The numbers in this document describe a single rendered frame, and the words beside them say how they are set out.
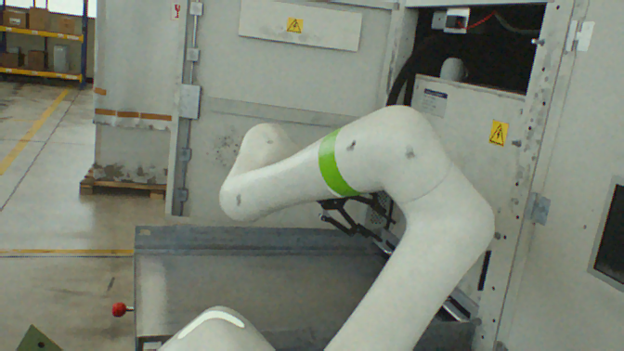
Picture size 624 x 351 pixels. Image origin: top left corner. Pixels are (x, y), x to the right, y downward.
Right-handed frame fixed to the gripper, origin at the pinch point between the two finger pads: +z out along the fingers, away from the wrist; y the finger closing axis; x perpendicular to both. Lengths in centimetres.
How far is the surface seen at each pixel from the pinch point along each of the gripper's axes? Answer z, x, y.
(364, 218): 7.6, -19.5, 1.7
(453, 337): 14.4, 27.6, 9.1
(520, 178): 0.0, 31.8, -24.5
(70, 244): -24, -240, 133
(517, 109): -2.3, 21.1, -37.3
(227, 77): -41, -51, -8
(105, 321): -3, -142, 121
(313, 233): 1.4, -27.8, 14.3
